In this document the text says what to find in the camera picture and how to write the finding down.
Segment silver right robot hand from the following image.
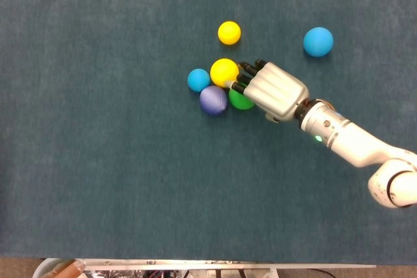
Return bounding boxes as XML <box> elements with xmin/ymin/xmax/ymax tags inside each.
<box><xmin>226</xmin><ymin>59</ymin><xmax>309</xmax><ymax>123</ymax></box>

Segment green ball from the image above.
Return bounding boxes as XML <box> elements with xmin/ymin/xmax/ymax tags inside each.
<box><xmin>229</xmin><ymin>89</ymin><xmax>255</xmax><ymax>110</ymax></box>

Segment large yellow ball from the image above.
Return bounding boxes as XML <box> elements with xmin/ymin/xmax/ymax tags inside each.
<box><xmin>210</xmin><ymin>58</ymin><xmax>240</xmax><ymax>88</ymax></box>

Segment purple ball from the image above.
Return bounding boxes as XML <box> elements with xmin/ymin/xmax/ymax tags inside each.
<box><xmin>199</xmin><ymin>85</ymin><xmax>228</xmax><ymax>117</ymax></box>

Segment large blue ball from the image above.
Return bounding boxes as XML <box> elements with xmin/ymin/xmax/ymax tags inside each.
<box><xmin>303</xmin><ymin>27</ymin><xmax>334</xmax><ymax>58</ymax></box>

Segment small blue ball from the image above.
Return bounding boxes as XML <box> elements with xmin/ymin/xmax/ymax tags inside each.
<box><xmin>187</xmin><ymin>68</ymin><xmax>211</xmax><ymax>92</ymax></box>

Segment small yellow ball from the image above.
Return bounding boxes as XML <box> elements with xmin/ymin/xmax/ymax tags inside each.
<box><xmin>218</xmin><ymin>21</ymin><xmax>242</xmax><ymax>46</ymax></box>

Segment teal felt table cloth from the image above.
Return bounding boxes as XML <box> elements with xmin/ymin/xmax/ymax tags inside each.
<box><xmin>0</xmin><ymin>0</ymin><xmax>417</xmax><ymax>265</ymax></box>

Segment silver crumpled foil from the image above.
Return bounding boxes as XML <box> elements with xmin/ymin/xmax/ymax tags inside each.
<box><xmin>83</xmin><ymin>270</ymin><xmax>144</xmax><ymax>278</ymax></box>

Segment brown cylindrical object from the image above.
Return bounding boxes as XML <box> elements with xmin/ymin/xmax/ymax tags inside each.
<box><xmin>48</xmin><ymin>259</ymin><xmax>86</xmax><ymax>278</ymax></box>

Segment white plastic bucket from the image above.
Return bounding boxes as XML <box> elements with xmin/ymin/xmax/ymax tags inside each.
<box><xmin>32</xmin><ymin>257</ymin><xmax>78</xmax><ymax>278</ymax></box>

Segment white metal frame bar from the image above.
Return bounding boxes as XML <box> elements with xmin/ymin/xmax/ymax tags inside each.
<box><xmin>75</xmin><ymin>258</ymin><xmax>377</xmax><ymax>271</ymax></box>

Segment black and red wires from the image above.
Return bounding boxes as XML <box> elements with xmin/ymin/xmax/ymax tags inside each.
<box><xmin>143</xmin><ymin>270</ymin><xmax>190</xmax><ymax>278</ymax></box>

